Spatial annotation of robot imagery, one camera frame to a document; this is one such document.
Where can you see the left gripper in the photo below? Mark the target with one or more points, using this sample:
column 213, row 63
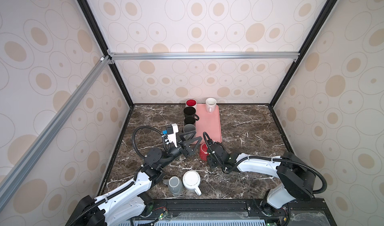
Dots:
column 191, row 140

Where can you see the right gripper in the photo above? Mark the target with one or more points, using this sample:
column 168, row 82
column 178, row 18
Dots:
column 209, row 160

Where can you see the grey mug row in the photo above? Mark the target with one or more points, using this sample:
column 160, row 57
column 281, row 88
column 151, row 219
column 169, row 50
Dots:
column 175, row 185
column 189, row 128

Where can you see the black mug white rim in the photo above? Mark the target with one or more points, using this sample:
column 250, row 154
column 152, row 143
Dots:
column 189, row 120

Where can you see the black and white mug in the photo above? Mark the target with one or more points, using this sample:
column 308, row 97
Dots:
column 191, row 112

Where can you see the white mug red inside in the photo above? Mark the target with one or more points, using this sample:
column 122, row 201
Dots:
column 191, row 103

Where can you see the pink mug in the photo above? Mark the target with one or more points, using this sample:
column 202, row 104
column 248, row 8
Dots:
column 211, row 104

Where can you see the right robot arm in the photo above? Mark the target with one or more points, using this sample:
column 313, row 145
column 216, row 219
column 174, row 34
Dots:
column 297, row 179

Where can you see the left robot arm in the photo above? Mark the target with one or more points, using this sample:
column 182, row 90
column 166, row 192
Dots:
column 127, row 200

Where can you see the large white ribbed mug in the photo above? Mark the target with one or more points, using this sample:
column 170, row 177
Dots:
column 191, row 181

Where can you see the grey mug front row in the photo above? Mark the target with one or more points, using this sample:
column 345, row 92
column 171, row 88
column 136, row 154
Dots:
column 175, row 185

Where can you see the pink plastic tray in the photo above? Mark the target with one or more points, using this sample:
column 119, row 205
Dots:
column 209, row 123

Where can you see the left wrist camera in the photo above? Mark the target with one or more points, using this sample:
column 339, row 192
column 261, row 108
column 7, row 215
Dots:
column 170, row 134

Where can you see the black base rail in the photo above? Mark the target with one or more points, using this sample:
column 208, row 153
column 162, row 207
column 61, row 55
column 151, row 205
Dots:
column 239, row 212

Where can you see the horizontal aluminium frame bar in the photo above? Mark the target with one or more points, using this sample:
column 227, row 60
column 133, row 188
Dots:
column 202, row 56

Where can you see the black left corner post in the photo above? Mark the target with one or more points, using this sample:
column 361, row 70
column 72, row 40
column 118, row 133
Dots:
column 94, row 26

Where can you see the black corner post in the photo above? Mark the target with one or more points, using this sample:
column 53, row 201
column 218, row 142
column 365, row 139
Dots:
column 320, row 20
column 94, row 26

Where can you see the left aluminium frame bar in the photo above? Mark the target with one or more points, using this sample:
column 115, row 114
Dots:
column 23, row 167

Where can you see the black right corner post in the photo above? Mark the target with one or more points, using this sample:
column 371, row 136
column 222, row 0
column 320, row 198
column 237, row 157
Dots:
column 320, row 20

